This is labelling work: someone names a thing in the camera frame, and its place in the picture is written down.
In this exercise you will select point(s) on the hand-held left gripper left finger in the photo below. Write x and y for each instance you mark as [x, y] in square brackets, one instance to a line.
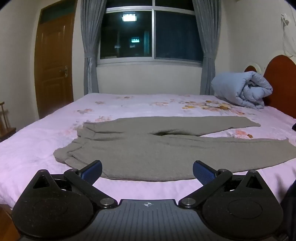
[92, 172]

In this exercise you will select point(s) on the grey curtain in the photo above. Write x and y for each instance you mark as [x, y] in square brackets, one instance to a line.
[91, 46]
[208, 46]

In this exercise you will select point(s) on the sliding glass window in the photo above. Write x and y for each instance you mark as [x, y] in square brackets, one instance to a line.
[150, 34]

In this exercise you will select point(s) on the wooden chair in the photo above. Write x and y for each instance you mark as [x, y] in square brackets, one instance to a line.
[4, 125]

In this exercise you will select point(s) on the brown wooden headboard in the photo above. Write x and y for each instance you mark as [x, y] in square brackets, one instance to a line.
[281, 76]

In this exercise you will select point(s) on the rolled light blue quilt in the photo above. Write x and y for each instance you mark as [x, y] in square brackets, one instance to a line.
[235, 88]

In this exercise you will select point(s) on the dark cloth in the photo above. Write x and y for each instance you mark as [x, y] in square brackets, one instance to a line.
[289, 208]

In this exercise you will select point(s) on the brown wooden door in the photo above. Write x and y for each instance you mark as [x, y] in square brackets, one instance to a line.
[54, 64]

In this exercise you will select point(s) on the bed with pink floral sheet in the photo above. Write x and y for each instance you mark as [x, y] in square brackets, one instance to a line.
[138, 104]

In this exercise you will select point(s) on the grey pants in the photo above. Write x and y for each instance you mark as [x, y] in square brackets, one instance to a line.
[148, 150]

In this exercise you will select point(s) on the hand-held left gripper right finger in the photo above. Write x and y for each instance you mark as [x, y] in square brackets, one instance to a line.
[203, 172]

